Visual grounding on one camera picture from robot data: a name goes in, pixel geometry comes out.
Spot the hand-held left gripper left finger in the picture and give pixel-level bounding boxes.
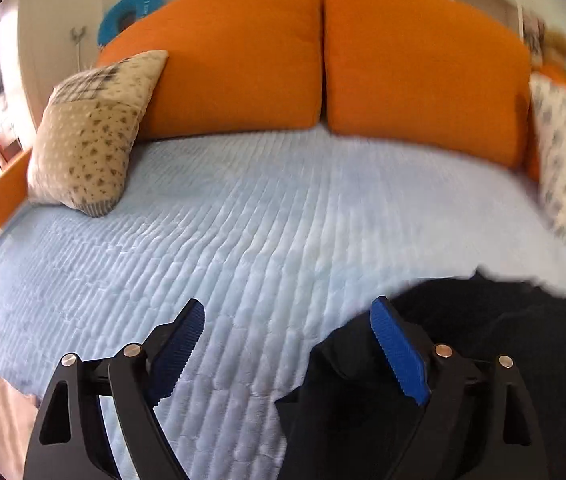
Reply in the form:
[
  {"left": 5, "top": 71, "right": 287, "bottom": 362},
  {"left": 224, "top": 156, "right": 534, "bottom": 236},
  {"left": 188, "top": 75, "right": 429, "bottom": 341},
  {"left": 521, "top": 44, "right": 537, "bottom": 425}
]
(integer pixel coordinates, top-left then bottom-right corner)
[{"left": 23, "top": 298, "right": 206, "bottom": 480}]

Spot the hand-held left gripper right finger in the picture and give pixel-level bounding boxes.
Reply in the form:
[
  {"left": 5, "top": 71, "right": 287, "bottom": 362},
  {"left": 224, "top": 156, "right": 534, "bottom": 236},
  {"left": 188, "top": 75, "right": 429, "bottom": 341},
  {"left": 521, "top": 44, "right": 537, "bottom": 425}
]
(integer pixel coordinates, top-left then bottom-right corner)
[{"left": 370, "top": 296, "right": 551, "bottom": 480}]

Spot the black zip jacket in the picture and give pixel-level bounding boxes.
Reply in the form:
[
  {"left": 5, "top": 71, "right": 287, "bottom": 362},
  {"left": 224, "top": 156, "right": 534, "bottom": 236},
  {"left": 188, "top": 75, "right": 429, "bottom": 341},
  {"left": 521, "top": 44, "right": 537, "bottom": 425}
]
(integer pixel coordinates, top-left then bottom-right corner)
[{"left": 275, "top": 270, "right": 566, "bottom": 480}]

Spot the light blue quilted blanket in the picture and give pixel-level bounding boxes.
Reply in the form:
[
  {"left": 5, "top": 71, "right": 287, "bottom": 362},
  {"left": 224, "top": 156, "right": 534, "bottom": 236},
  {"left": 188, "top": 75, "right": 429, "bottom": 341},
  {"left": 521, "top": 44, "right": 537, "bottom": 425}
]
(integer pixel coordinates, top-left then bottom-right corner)
[{"left": 0, "top": 127, "right": 566, "bottom": 480}]

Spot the beige plaid patchwork pillow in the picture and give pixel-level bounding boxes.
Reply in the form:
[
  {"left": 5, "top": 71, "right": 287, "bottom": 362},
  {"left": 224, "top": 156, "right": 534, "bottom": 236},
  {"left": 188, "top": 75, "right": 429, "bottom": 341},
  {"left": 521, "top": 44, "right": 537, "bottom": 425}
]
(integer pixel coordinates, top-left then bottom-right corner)
[{"left": 27, "top": 50, "right": 170, "bottom": 218}]

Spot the orange chair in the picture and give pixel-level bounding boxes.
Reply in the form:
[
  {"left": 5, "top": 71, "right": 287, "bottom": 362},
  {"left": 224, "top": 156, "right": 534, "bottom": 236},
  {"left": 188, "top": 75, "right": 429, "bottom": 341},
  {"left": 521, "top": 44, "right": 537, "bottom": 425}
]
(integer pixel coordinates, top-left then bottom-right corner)
[{"left": 0, "top": 132, "right": 21, "bottom": 171}]

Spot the blue neck pillow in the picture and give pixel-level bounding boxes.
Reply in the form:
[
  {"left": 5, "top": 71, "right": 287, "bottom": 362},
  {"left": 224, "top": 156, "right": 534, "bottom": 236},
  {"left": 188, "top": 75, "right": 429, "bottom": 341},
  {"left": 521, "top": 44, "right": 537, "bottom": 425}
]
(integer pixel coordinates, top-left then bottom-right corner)
[{"left": 95, "top": 0, "right": 164, "bottom": 48}]

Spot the brown plush toy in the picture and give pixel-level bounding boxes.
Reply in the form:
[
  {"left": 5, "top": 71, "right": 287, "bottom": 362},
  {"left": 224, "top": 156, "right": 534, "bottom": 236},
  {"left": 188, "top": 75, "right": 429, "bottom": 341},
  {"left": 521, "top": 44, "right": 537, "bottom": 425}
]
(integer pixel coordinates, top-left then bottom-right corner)
[{"left": 538, "top": 30, "right": 566, "bottom": 81}]

